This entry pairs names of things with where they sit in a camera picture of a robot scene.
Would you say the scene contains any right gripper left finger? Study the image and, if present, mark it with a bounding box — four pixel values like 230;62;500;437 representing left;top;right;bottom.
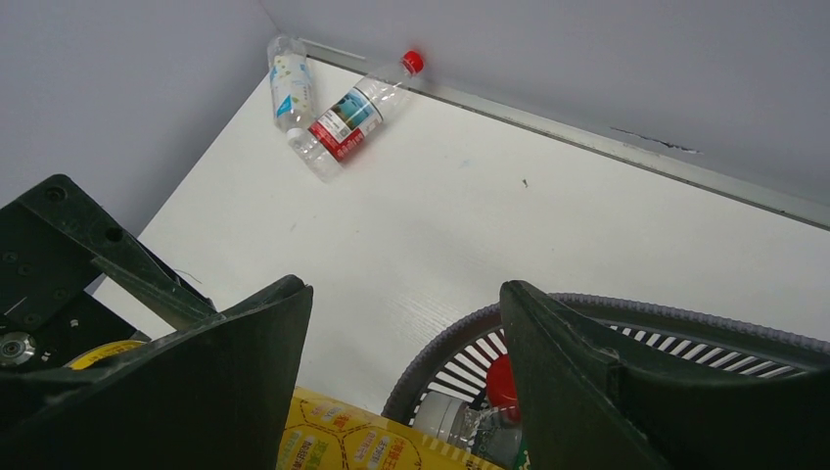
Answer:
1;275;313;469

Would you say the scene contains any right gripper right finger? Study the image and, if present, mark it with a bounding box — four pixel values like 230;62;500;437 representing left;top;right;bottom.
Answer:
499;280;829;469

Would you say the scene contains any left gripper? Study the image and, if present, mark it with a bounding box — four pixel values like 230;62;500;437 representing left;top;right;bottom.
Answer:
1;174;215;373

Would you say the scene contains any grey mesh waste bin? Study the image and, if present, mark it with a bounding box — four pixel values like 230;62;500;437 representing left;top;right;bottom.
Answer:
382;293;829;425

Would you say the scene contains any yellow juice bottle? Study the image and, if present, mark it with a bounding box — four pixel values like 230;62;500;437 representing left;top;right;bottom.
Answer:
275;387;498;470

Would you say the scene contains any clear crushed bottle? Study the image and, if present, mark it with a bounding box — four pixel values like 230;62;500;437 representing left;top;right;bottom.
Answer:
412;391;528;469

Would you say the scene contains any red cap bottle blue-red label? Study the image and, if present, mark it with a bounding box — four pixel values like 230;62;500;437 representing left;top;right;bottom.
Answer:
287;50;425;182

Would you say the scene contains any clear bottle white blue label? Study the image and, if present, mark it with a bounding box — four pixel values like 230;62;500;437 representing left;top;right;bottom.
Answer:
267;32;315;139

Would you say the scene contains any aluminium frame rail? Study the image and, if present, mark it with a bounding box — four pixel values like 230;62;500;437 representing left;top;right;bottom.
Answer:
409;79;829;231

